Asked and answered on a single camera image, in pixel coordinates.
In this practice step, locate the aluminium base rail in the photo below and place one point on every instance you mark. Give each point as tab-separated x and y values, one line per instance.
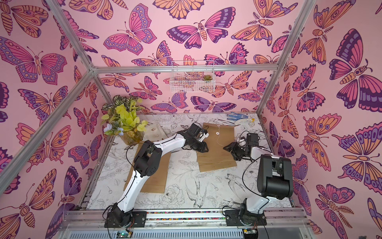
277	223

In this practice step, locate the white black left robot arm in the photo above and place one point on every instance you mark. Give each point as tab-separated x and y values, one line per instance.
146	164

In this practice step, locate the aluminium cage frame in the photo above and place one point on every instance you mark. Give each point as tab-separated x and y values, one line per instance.
24	154

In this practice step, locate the brown kraft file bag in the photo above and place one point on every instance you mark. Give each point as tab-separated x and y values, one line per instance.
219	137
215	163
157	182

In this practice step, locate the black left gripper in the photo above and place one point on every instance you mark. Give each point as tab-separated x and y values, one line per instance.
203	149

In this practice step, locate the potted green yellow plant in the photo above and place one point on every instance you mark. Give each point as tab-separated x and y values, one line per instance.
120	118

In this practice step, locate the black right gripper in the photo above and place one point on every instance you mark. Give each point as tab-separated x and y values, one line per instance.
236	151

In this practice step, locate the small green succulent plant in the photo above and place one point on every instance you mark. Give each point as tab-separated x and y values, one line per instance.
207	77

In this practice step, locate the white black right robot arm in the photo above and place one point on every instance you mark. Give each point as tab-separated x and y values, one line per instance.
274	182

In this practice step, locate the white wire wall basket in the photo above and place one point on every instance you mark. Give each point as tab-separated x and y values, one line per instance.
187	76

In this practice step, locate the blue white work glove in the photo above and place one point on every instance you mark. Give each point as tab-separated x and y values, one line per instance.
240	118

